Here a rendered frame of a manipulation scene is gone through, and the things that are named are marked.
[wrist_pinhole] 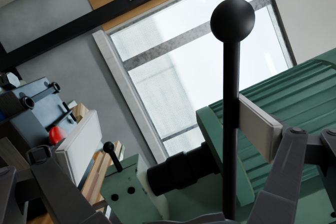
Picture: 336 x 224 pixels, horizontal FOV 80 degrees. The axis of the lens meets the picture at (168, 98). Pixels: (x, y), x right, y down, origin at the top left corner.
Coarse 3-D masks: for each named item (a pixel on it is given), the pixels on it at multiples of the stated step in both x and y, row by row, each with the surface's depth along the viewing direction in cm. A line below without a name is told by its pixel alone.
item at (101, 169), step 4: (104, 156) 53; (108, 156) 55; (104, 160) 52; (108, 160) 54; (100, 164) 50; (104, 164) 51; (100, 168) 48; (104, 168) 50; (100, 172) 48; (104, 172) 49; (100, 176) 47; (100, 180) 46; (96, 184) 44; (100, 184) 46; (96, 188) 43; (92, 192) 41; (96, 192) 43; (96, 196) 42
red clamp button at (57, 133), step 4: (52, 128) 26; (56, 128) 26; (60, 128) 27; (52, 132) 25; (56, 132) 26; (60, 132) 26; (64, 132) 27; (52, 136) 25; (56, 136) 25; (60, 136) 26; (64, 136) 27; (52, 140) 25; (56, 140) 25
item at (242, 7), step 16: (224, 0) 15; (240, 0) 15; (224, 16) 15; (240, 16) 15; (224, 32) 15; (240, 32) 15; (224, 48) 17; (224, 64) 17; (224, 80) 17; (224, 96) 18; (224, 112) 18; (224, 128) 19; (224, 144) 19; (224, 160) 20; (224, 176) 20; (224, 192) 21; (224, 208) 22
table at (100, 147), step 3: (69, 102) 57; (72, 102) 57; (75, 102) 59; (69, 105) 55; (72, 105) 57; (99, 141) 63; (99, 144) 62; (102, 144) 64; (99, 147) 61; (102, 147) 63; (96, 150) 58; (99, 150) 60; (102, 150) 62
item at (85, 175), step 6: (90, 162) 35; (90, 168) 35; (84, 174) 32; (84, 180) 32; (78, 186) 30; (36, 198) 30; (30, 204) 30; (36, 204) 29; (42, 204) 28; (30, 210) 28; (36, 210) 28; (42, 210) 28; (30, 216) 29; (36, 216) 29
